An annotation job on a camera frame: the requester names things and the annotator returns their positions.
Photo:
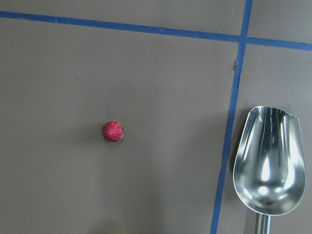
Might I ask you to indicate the red strawberry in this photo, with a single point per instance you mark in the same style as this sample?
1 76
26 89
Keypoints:
113 131

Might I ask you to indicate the metal scoop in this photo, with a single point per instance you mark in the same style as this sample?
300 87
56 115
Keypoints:
269 172

